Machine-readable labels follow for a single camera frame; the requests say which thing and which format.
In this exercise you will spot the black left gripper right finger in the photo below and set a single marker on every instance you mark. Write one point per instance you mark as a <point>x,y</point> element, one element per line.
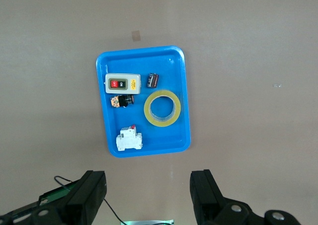
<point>203,197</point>

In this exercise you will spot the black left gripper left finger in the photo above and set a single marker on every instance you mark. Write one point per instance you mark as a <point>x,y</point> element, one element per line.
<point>87,197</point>

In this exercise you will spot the yellow tape roll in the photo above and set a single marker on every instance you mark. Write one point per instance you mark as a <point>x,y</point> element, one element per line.
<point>147,110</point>

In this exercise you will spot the clear tape piece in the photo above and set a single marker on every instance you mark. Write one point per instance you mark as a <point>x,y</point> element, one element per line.
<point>276,85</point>

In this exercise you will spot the brown tape patch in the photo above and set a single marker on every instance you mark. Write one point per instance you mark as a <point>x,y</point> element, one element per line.
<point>136,35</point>

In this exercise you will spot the green circuit board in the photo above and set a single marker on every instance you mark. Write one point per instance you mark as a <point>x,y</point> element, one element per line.
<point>58,192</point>

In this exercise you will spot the white plastic connector block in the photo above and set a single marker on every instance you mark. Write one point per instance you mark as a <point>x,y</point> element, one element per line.
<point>129,141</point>

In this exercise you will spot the blue plastic tray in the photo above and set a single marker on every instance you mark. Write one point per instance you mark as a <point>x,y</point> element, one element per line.
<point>164,138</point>

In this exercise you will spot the orange black push button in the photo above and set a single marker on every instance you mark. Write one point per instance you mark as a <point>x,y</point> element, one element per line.
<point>121,101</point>

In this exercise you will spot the dark cylindrical capacitor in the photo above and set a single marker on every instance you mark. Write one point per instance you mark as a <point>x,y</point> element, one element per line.
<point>152,80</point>

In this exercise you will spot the grey on-off switch box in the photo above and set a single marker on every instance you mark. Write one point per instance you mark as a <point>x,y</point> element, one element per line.
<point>123,84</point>

